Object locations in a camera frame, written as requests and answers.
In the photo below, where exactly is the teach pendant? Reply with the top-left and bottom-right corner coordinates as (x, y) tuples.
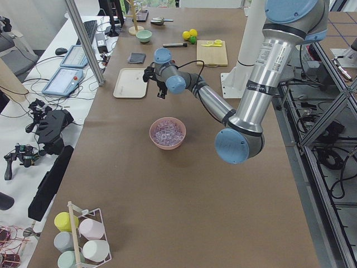
(60, 45), (88, 69)
(42, 68), (84, 97)

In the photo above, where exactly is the mint green bowl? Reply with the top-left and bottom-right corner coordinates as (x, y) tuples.
(136, 30), (152, 44)

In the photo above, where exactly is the lemon slice upper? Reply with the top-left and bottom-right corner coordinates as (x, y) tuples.
(213, 40), (223, 46)

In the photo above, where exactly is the wooden cup stand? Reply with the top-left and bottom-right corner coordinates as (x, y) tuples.
(126, 0), (144, 36)

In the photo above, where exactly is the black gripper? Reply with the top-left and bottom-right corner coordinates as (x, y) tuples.
(143, 63), (167, 99)

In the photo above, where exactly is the steel ice scoop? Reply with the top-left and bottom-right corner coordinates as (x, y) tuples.
(150, 17), (174, 26)

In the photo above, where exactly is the cream rabbit serving tray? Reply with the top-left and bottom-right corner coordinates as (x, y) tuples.
(113, 68), (147, 99)

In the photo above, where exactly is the teach pendant near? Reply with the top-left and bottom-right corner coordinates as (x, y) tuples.
(42, 68), (84, 97)

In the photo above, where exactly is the yellow plastic knife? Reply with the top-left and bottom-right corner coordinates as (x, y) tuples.
(200, 43), (217, 47)

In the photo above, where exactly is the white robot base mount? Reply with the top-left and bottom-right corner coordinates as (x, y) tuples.
(221, 0), (266, 99)

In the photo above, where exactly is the white wire cup rack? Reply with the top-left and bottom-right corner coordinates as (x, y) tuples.
(54, 201), (112, 267)

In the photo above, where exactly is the yellow lemon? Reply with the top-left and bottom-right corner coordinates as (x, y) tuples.
(182, 31), (191, 40)
(189, 28), (198, 37)

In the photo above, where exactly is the yellow lemon lower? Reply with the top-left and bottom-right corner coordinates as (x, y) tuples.
(189, 28), (198, 37)

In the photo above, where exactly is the teach pendant far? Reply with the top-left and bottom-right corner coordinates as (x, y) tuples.
(60, 45), (88, 69)

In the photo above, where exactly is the pink bowl of ice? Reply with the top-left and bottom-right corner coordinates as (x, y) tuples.
(149, 117), (186, 150)

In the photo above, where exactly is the bamboo cutting board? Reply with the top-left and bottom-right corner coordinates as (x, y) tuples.
(196, 40), (228, 67)

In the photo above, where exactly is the green lime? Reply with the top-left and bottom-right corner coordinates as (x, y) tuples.
(189, 36), (196, 45)

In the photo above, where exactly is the yellow lemon upper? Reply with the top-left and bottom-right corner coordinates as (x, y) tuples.
(182, 31), (191, 40)

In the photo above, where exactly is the grey folded cloth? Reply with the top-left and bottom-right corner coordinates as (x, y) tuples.
(127, 52), (146, 64)

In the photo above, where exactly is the steel muddler black tip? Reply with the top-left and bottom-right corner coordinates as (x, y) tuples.
(162, 42), (188, 48)

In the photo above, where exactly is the aluminium frame post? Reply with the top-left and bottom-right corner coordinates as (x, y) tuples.
(64, 0), (105, 86)

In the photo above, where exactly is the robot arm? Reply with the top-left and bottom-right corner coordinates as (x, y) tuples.
(143, 1), (329, 164)

